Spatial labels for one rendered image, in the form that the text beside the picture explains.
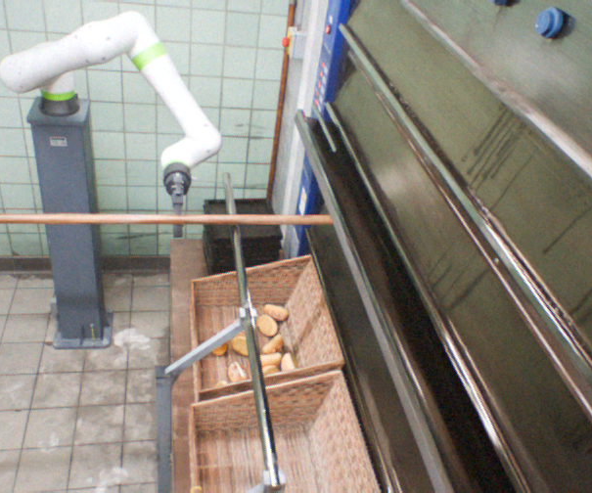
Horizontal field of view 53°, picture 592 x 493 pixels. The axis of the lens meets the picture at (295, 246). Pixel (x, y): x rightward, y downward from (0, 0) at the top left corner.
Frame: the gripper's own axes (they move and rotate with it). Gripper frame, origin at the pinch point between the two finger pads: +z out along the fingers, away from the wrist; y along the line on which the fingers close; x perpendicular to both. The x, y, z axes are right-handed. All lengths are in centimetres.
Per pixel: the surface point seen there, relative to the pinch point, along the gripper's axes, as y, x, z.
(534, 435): -32, -53, 105
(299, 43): -28, -50, -85
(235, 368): 56, -20, 13
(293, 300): 55, -47, -21
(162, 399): 34, 4, 42
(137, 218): -0.2, 12.0, 1.2
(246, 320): 2.7, -16.7, 42.8
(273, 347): 56, -35, 3
